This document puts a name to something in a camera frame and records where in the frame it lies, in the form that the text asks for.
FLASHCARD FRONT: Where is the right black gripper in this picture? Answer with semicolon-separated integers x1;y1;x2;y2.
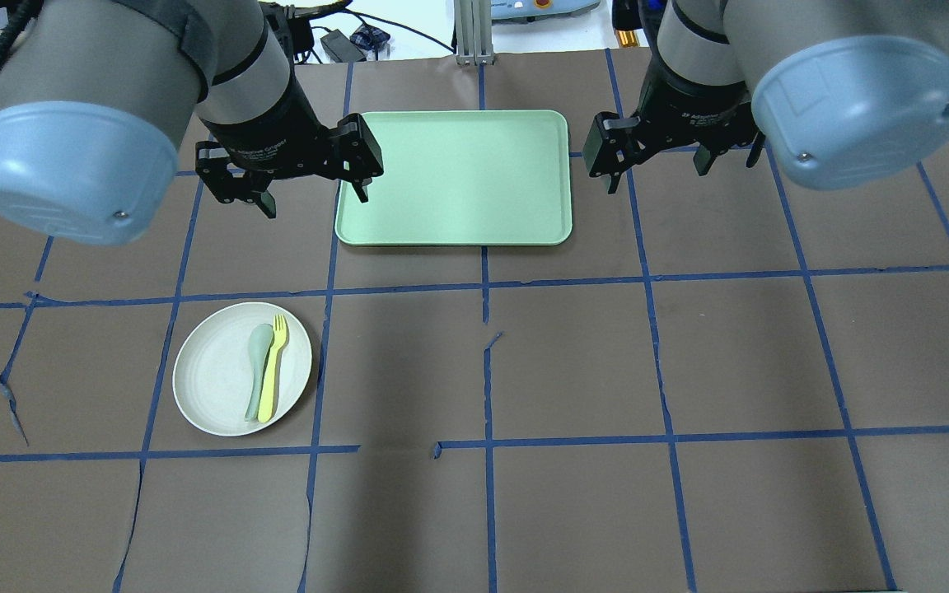
583;70;767;194

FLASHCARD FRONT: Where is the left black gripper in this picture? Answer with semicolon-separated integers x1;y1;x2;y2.
195;78;384;219

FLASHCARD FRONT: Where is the yellow plastic fork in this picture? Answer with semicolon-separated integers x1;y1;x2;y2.
256;314;290;422

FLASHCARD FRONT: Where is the pale green plastic spoon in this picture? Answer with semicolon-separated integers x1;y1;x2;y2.
244;324;273;422

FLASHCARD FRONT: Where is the white round plate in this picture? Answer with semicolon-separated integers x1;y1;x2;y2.
171;301;313;437

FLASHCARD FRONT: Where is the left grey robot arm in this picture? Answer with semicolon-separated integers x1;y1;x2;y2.
0;1;384;246

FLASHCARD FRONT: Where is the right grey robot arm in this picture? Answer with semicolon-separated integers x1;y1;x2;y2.
582;1;949;193

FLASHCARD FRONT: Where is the black power adapter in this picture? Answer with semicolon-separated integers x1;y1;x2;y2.
320;30;367;63

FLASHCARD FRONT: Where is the light green tray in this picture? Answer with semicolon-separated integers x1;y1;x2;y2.
334;110;573;246

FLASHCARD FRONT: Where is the blue teach pendant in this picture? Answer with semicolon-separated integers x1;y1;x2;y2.
490;0;601;24

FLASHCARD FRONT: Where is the aluminium frame post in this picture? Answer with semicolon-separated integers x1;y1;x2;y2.
453;0;496;65

